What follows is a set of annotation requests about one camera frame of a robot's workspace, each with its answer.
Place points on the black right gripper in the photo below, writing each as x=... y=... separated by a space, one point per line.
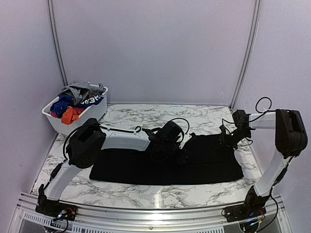
x=224 y=142

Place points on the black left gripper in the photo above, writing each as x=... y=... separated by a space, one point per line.
x=184 y=155

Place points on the black trousers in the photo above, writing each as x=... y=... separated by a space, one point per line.
x=206 y=163

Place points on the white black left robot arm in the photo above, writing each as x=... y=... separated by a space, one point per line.
x=84 y=144

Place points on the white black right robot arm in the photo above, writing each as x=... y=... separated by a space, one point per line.
x=290 y=140

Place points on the white plastic laundry basket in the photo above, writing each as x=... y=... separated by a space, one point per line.
x=93 y=111

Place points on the blue white printed garment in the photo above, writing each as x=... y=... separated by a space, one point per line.
x=94 y=100

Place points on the orange garment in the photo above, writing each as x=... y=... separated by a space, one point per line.
x=70 y=115

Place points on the grey garment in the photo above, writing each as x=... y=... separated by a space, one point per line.
x=82 y=91

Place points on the royal blue garment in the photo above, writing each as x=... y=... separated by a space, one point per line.
x=62 y=104

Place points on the pink garment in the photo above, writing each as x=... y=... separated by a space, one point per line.
x=55 y=115

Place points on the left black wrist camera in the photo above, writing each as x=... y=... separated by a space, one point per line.
x=170 y=132

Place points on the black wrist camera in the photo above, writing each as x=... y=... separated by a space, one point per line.
x=170 y=132
x=240 y=117

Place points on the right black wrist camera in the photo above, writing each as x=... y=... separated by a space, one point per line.
x=240 y=117

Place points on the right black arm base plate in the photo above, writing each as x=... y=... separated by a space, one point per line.
x=238 y=213

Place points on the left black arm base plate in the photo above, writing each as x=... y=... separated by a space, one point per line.
x=55 y=209

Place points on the right aluminium frame post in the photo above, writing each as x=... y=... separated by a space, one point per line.
x=248 y=51

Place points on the aluminium frame post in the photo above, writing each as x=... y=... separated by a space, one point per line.
x=55 y=40
x=248 y=51

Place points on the left aluminium frame post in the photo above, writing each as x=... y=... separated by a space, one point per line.
x=55 y=40

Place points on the aluminium front rail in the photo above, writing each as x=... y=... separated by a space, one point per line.
x=96 y=219

